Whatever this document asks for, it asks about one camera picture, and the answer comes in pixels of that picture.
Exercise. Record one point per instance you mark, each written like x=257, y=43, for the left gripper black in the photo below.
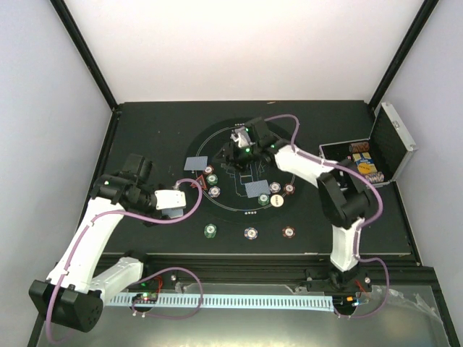
x=158, y=216

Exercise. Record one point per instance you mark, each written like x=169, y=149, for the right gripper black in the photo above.
x=231, y=156

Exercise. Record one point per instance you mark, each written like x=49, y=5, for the blue playing card deck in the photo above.
x=172, y=213

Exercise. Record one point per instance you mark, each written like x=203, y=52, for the red white chip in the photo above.
x=208, y=170
x=289, y=188

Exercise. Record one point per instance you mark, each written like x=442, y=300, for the green chip mat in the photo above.
x=263, y=199

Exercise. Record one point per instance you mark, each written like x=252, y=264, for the green poker chip stack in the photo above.
x=210, y=231

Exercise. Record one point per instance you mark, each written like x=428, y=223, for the brown poker chip stack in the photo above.
x=288, y=232

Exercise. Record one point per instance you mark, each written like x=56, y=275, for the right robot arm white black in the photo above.
x=344, y=196

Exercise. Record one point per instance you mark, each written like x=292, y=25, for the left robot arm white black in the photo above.
x=72, y=295

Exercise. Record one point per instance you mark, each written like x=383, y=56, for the white dealer button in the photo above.
x=276, y=200

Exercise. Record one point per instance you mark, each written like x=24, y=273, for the blue card box in case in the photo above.
x=362, y=157

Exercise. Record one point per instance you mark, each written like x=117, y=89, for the brown chip row in case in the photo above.
x=359, y=147

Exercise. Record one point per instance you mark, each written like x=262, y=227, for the orange yellow card box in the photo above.
x=366, y=168

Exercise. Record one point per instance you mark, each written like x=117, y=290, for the purple chip row in case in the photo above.
x=375, y=177

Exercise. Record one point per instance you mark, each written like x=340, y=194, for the aluminium poker case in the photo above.
x=391, y=145

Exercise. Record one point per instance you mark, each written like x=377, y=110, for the white perforated strip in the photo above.
x=225, y=301

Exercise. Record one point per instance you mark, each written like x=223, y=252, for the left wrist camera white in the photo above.
x=170, y=199

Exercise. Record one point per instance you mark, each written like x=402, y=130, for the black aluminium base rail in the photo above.
x=319, y=274

